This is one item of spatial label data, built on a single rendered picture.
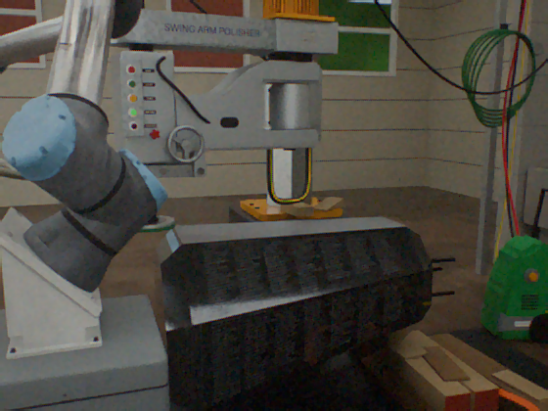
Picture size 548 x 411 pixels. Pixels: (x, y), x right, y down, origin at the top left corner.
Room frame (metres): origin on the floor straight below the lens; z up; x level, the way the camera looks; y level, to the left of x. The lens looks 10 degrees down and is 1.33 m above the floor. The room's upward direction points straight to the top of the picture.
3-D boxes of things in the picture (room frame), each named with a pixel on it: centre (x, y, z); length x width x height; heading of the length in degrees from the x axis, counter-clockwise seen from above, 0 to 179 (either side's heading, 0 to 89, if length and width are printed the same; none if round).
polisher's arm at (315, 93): (2.92, -0.12, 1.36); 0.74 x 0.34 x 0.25; 178
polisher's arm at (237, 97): (2.34, 0.14, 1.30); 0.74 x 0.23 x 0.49; 116
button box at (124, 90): (2.05, 0.51, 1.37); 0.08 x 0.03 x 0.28; 116
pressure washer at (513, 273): (3.10, -1.50, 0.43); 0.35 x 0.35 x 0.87; 2
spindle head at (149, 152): (2.22, 0.42, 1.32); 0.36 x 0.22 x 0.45; 116
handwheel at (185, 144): (2.13, 0.33, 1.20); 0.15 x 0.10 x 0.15; 116
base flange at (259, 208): (3.12, -0.12, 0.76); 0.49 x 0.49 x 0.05; 17
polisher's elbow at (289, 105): (2.47, -0.10, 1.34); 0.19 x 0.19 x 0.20
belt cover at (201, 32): (2.34, 0.18, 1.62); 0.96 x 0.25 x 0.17; 116
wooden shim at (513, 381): (2.20, -1.12, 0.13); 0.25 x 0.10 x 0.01; 26
